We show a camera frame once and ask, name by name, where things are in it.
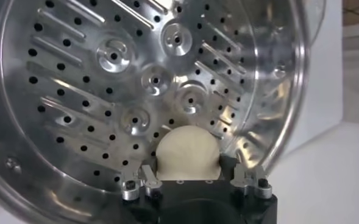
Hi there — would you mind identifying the white steamed baozi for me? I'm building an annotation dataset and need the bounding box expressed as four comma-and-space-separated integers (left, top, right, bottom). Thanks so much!
155, 125, 222, 181

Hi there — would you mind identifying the perforated steel steamer basket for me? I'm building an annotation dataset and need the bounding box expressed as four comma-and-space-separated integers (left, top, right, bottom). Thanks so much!
0, 0, 326, 224

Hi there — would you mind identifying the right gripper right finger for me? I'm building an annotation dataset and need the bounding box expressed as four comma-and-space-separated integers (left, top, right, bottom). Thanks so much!
220, 155, 273, 200

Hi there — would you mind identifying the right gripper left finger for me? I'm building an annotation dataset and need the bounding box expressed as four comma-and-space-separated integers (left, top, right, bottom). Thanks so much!
119, 164, 163, 201

